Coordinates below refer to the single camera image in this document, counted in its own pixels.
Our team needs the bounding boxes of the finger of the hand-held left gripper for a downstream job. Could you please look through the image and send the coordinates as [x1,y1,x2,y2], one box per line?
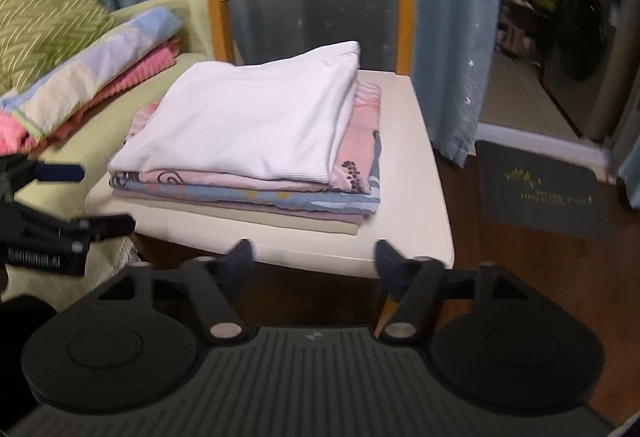
[0,154,85,205]
[10,204,137,250]

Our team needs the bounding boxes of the beige folded garment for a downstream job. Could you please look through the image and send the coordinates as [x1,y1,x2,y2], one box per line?
[112,192,361,236]

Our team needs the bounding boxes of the dark grey door mat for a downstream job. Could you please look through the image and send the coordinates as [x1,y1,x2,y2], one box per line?
[474,139,618,244]

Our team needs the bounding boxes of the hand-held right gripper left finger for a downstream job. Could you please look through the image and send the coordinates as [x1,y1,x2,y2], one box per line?
[97,239,253,345]

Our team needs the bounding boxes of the mauve folded garment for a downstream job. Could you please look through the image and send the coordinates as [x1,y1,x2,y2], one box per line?
[112,189,376,225]

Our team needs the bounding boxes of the blue printed folded garment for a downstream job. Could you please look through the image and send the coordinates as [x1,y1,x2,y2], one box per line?
[111,137,383,212]

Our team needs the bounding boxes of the pink printed folded garment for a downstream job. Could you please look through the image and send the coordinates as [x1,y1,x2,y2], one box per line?
[112,82,383,195]

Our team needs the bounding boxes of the green covered sofa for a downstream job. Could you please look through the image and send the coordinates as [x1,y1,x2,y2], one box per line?
[0,0,211,313]

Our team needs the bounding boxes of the pink folded blanket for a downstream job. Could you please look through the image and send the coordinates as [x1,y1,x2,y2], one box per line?
[0,37,181,155]

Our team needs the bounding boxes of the pastel patchwork quilt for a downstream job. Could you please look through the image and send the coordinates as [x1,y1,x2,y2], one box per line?
[0,8,182,140]

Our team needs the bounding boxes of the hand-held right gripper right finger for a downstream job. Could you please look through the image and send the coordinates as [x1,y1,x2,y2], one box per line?
[375,239,538,345]

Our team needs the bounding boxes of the white garment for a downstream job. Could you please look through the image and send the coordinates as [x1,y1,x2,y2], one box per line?
[107,41,362,185]

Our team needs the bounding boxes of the white door frame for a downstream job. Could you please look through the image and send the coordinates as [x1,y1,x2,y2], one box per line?
[475,0,640,180]

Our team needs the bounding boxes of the wooden chair with cream seat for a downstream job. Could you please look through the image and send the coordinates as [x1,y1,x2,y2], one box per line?
[85,0,456,303]

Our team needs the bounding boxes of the dark appliance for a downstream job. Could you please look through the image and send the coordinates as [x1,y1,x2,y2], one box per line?
[542,0,626,138]

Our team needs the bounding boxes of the blue curtain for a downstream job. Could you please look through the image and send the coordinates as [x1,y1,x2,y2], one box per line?
[59,0,503,168]
[617,137,640,210]

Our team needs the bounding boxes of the green herringbone pillow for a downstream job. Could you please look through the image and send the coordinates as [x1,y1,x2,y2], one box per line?
[0,0,117,92]

